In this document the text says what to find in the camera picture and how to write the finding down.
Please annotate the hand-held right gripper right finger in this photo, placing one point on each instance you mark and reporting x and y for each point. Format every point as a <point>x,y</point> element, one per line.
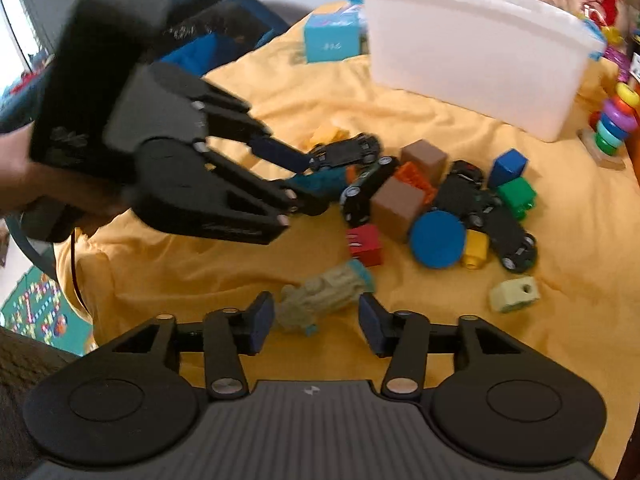
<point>372,327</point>

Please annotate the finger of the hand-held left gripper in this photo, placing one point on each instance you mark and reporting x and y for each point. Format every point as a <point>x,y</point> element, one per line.
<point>260,230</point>
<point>280,152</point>

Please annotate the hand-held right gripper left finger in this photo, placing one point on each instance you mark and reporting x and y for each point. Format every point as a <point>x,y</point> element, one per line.
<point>262,322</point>

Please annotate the teal toy car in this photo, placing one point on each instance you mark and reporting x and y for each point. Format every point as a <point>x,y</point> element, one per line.
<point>320,182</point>

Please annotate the pale green toy car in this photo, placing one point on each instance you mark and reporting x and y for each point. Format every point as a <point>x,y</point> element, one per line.
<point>325,292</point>

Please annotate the brown wooden block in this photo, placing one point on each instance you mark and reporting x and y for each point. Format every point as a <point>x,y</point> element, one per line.
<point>424,157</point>
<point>397,207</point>

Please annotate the white plastic bin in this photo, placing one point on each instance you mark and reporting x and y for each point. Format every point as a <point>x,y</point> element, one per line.
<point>475,50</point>

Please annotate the person's left hand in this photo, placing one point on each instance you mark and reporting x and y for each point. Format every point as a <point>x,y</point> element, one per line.
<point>15,175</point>

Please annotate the yellow building block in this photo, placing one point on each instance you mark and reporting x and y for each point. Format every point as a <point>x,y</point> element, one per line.
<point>475,250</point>
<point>330,135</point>

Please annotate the black toy car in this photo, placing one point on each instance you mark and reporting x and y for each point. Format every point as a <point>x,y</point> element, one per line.
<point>367,191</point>
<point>465,201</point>
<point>345,152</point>
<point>465,172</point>
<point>510,242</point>

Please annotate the yellow blanket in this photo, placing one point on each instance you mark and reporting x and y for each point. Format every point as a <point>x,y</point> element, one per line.
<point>450,340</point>

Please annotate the red building block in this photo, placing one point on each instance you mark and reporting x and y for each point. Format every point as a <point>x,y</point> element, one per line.
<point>365,246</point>

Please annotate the dark screen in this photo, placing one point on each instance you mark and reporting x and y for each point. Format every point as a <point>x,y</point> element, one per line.
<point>55,0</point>

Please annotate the blue disc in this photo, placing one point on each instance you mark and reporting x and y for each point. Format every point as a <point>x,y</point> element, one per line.
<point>437,240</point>

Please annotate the light blue box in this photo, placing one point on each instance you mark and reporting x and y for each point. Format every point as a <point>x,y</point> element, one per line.
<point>330,40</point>

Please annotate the dark blue case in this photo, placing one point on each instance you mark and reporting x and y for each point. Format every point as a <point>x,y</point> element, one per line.
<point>240,25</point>

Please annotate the orange building block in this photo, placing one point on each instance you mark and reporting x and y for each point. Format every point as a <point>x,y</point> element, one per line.
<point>412,180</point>

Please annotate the pale green small block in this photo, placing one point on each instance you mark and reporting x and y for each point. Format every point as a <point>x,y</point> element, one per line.
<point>515,294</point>

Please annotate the green building block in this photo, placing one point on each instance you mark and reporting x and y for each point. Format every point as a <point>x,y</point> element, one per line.
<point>517,197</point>

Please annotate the blue building block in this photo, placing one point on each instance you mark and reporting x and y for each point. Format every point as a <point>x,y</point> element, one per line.
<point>507,167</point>

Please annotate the colourful play mat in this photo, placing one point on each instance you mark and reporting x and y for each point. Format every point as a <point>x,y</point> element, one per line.
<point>35,305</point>

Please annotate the person's dark knit clothing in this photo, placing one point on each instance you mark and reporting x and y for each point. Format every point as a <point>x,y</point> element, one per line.
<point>15,400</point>

